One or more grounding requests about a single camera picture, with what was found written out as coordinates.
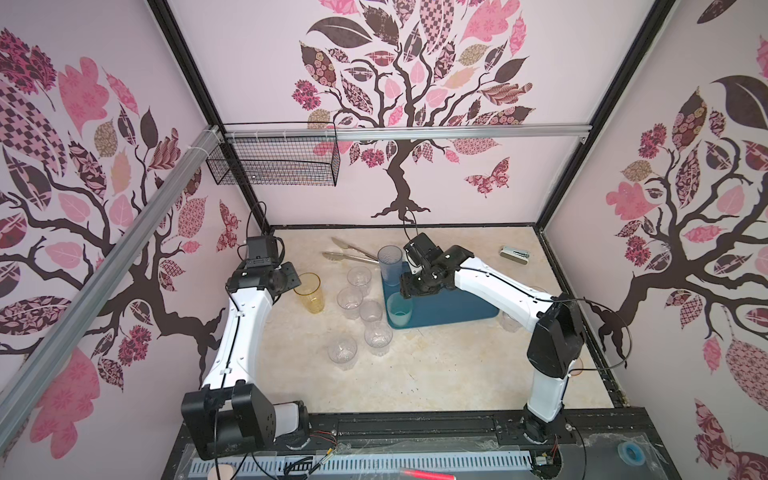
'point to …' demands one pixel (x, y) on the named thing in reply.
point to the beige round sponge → (226, 472)
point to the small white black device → (515, 254)
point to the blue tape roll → (640, 455)
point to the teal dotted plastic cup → (399, 309)
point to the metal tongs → (353, 253)
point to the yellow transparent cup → (310, 293)
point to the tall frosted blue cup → (390, 259)
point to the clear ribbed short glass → (342, 351)
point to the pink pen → (428, 474)
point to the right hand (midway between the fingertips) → (405, 287)
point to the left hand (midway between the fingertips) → (286, 284)
